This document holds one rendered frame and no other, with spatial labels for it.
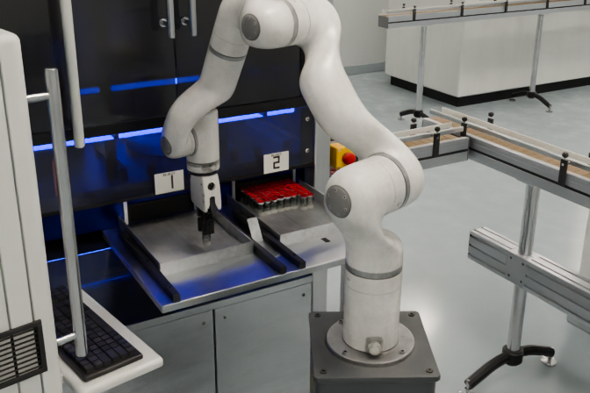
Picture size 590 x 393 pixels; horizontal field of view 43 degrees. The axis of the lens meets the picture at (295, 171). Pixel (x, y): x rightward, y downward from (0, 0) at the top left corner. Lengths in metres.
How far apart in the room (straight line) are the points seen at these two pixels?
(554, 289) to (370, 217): 1.43
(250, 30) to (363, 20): 6.52
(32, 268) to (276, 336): 1.20
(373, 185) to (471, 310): 2.20
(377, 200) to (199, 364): 1.16
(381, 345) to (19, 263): 0.74
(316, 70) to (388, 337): 0.57
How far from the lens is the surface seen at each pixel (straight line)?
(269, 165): 2.23
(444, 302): 3.60
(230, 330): 2.41
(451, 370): 3.14
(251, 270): 1.91
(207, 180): 1.88
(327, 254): 1.99
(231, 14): 1.66
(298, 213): 2.23
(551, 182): 2.63
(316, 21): 1.57
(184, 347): 2.37
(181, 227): 2.16
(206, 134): 1.85
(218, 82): 1.75
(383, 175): 1.44
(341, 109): 1.48
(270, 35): 1.50
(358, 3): 7.93
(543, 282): 2.79
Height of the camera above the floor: 1.77
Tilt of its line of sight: 20 degrees down
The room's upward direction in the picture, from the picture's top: straight up
